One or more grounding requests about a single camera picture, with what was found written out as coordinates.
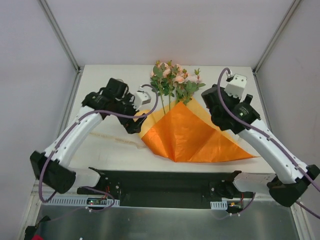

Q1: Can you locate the pink rose stem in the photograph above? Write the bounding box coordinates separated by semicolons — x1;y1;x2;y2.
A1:
172;64;190;105
161;60;177;110
150;60;171;114
183;68;206;105

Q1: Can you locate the cream fabric ribbon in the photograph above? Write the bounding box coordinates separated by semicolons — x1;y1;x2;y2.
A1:
89;132;148;149

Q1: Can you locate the orange wrapping paper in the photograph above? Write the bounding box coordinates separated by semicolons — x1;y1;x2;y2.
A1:
138;99;254;163

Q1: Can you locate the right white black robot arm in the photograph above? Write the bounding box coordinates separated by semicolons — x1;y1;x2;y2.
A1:
201;84;320;207

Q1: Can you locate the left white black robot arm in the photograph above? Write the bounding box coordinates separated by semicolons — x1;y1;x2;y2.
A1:
30;78;151;195

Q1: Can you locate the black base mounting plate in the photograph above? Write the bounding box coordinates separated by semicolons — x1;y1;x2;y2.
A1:
76;169;258;209

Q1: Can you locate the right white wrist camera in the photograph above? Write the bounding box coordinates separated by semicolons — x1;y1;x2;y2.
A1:
224;73;247;100

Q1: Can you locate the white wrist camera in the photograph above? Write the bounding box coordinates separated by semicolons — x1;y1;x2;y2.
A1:
224;73;247;100
133;90;152;110

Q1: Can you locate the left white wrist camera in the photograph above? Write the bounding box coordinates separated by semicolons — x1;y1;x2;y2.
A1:
133;90;152;110

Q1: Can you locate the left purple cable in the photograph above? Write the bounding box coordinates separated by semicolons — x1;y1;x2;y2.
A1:
37;84;159;221

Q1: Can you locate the right white cable duct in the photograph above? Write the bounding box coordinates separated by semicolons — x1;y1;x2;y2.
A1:
210;200;228;211

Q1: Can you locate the white cable duct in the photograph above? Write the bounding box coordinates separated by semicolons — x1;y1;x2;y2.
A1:
210;200;228;211
44;196;120;208

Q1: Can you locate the left white cable duct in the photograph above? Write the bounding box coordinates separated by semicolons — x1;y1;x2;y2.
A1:
44;196;120;208

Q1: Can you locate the black strap with red cloth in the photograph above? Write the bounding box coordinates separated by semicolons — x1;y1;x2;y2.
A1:
24;215;51;240

